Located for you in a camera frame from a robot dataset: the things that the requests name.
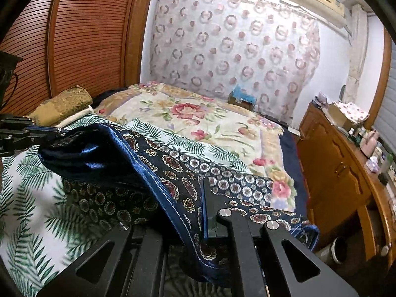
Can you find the navy bed sheet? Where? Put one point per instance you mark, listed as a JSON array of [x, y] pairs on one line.
[[292, 161]]

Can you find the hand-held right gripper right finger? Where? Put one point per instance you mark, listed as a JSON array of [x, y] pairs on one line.
[[203, 210]]

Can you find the green leaf print bedsheet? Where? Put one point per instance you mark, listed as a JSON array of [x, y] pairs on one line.
[[24, 207]]

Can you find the wooden dresser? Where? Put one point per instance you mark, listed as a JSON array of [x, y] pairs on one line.
[[334, 167]]

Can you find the floral cream blanket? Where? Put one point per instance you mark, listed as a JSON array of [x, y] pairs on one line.
[[185, 114]]

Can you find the louvered wooden wardrobe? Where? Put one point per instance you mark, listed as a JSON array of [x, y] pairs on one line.
[[86, 37]]

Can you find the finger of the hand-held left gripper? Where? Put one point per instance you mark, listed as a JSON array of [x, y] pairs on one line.
[[43, 130]]

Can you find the cardboard box with floral cloth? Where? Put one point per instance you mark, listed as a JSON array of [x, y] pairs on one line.
[[346, 113]]

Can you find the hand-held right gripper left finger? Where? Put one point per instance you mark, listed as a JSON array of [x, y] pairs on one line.
[[142, 260]]

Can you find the cream pillow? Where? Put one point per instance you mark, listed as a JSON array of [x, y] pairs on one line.
[[79, 114]]

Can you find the cluttered toiletries row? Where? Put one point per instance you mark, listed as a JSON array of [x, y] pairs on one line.
[[383, 161]]

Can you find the blue box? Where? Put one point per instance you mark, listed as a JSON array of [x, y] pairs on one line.
[[246, 94]]

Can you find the pink kettle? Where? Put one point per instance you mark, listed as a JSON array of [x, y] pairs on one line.
[[369, 144]]

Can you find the wooden window frame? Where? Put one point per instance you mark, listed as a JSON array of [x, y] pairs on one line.
[[383, 77]]

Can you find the brown box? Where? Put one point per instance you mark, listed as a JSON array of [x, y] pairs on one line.
[[235, 100]]

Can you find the navy medallion print garment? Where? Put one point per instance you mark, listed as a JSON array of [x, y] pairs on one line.
[[154, 161]]

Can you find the round waste bin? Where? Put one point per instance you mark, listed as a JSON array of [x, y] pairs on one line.
[[335, 250]]

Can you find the gold patterned pillow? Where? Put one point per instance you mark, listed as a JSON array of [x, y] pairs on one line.
[[65, 102]]

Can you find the grey window blinds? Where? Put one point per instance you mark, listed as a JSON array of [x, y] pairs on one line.
[[389, 114]]

